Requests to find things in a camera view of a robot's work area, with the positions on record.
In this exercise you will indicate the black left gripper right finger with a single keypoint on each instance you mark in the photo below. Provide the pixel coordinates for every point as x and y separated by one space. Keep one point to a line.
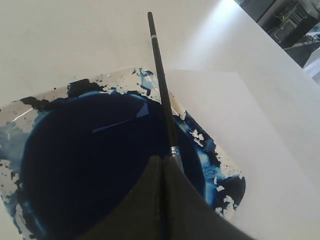
186 215

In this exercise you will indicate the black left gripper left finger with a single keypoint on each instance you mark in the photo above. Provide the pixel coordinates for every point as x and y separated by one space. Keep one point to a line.
140 215

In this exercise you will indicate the black paintbrush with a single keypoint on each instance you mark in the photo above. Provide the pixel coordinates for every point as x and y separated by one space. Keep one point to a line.
164 93

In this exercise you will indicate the white paper sheet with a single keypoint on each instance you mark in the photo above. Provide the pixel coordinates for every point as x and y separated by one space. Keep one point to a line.
282 196

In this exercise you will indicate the white dish with blue paint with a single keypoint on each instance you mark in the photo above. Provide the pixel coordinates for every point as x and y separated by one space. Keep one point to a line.
69 156

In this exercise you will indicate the dark equipment rack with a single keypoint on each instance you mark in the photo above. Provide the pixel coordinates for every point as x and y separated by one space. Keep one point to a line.
293 24

